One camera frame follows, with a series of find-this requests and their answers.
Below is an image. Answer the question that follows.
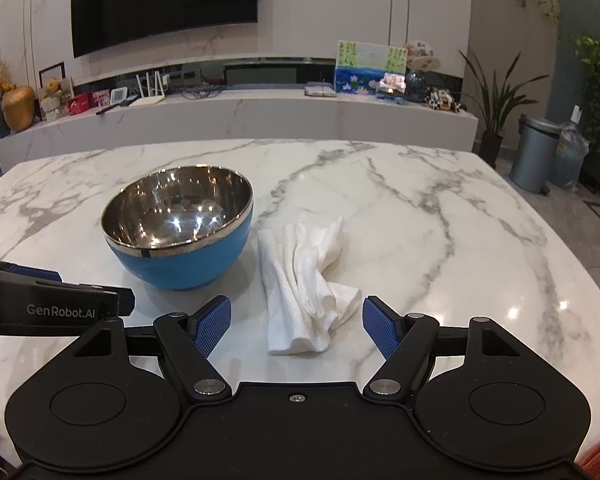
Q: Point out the white cloth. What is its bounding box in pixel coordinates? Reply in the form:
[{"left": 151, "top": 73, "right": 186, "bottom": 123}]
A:
[{"left": 258, "top": 218, "right": 362, "bottom": 356}]

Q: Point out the blue steel bowl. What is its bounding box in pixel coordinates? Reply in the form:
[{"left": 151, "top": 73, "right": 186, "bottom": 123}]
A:
[{"left": 100, "top": 165, "right": 253, "bottom": 290}]

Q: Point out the red box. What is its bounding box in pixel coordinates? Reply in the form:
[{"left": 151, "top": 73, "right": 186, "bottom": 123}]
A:
[{"left": 67, "top": 92, "right": 92, "bottom": 116}]

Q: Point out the grey trash bin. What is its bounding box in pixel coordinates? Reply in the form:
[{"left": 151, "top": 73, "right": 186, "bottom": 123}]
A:
[{"left": 509, "top": 115, "right": 562, "bottom": 194}]

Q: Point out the white wifi router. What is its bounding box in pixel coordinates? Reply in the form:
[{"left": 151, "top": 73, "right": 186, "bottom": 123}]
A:
[{"left": 130, "top": 70, "right": 166, "bottom": 107}]

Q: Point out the black white patterned ornament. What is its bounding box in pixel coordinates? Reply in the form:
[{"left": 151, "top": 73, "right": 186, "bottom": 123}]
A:
[{"left": 425, "top": 87, "right": 463, "bottom": 113}]

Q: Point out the potted long-leaf plant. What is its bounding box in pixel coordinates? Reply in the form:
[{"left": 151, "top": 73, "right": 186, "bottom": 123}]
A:
[{"left": 460, "top": 49, "right": 548, "bottom": 168}]

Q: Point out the decorative paper fan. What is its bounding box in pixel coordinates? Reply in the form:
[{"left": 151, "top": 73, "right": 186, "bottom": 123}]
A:
[{"left": 404, "top": 40, "right": 441, "bottom": 73}]

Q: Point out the small photo frame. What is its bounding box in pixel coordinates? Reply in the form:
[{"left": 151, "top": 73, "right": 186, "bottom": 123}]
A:
[{"left": 376, "top": 73, "right": 406, "bottom": 104}]

